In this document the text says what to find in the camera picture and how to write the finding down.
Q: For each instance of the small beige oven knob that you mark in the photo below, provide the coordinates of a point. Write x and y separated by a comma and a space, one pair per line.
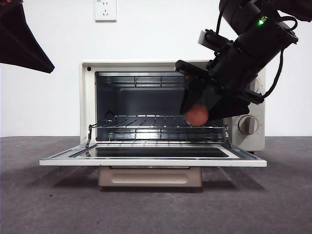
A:
247, 124

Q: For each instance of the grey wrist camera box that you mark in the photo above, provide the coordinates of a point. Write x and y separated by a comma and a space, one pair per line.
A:
207, 39

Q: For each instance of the brown egg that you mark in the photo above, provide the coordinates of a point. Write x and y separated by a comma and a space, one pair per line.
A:
197, 115

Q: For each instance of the large beige oven knob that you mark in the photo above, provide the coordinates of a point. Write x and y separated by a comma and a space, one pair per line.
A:
257, 84

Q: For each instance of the white wall socket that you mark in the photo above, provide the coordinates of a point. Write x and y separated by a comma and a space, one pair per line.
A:
105, 11

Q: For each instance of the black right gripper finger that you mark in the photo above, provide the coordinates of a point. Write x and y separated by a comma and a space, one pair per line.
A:
193, 92
226, 104

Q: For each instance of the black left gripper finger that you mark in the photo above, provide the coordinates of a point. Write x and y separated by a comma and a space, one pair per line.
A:
22, 44

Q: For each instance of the cream Toshiba toaster oven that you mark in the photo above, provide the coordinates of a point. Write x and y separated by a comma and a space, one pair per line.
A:
243, 141

